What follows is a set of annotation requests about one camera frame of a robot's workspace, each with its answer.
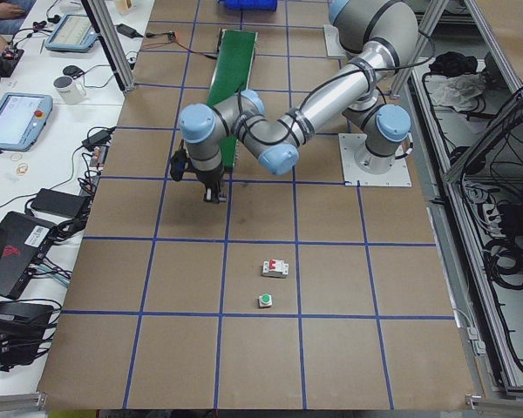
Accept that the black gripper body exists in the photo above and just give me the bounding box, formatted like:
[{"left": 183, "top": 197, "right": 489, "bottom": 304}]
[{"left": 196, "top": 167, "right": 227, "bottom": 204}]

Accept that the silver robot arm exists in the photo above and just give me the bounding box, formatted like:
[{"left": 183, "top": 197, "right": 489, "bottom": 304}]
[{"left": 170, "top": 1, "right": 418, "bottom": 203}]

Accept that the white red circuit breaker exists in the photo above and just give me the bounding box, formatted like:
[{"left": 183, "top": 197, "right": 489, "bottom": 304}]
[{"left": 261, "top": 259, "right": 289, "bottom": 279}]

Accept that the green push button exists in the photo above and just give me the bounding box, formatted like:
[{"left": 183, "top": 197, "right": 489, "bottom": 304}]
[{"left": 257, "top": 293, "right": 273, "bottom": 309}]

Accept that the green conveyor belt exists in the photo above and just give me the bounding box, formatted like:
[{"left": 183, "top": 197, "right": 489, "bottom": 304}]
[{"left": 205, "top": 28, "right": 260, "bottom": 172}]

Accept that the black power adapter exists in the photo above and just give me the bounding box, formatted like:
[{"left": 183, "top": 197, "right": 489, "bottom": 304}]
[{"left": 31, "top": 188, "right": 91, "bottom": 219}]

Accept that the white mug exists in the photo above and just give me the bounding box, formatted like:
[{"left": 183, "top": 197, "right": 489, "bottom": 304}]
[{"left": 53, "top": 76, "right": 86, "bottom": 105}]

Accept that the blue plastic bin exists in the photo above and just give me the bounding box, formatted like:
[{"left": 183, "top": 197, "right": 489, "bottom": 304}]
[{"left": 219, "top": 0, "right": 278, "bottom": 11}]

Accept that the black laptop red logo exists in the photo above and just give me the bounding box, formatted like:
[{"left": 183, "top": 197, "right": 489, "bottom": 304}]
[{"left": 0, "top": 211, "right": 57, "bottom": 300}]

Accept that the blue teach pendant near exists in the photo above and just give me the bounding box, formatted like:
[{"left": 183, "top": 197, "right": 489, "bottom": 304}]
[{"left": 0, "top": 92, "right": 53, "bottom": 152}]

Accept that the blue teach pendant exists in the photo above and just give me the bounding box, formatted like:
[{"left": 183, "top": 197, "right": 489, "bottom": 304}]
[
  {"left": 0, "top": 92, "right": 53, "bottom": 152},
  {"left": 44, "top": 14, "right": 98, "bottom": 53}
]

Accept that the blue teach pendant far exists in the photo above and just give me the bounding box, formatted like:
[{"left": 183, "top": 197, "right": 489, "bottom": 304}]
[{"left": 44, "top": 14, "right": 98, "bottom": 53}]

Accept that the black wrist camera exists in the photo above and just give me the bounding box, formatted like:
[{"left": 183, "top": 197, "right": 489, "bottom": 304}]
[{"left": 169, "top": 149, "right": 188, "bottom": 182}]

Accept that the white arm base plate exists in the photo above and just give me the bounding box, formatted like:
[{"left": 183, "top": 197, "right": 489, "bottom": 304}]
[
  {"left": 323, "top": 24, "right": 350, "bottom": 60},
  {"left": 338, "top": 133, "right": 411, "bottom": 187}
]

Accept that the red black power cable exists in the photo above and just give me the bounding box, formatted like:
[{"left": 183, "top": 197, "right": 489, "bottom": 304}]
[{"left": 144, "top": 30, "right": 219, "bottom": 60}]

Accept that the aluminium frame post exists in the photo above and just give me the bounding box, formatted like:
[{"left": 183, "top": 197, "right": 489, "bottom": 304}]
[{"left": 82, "top": 0, "right": 135, "bottom": 94}]

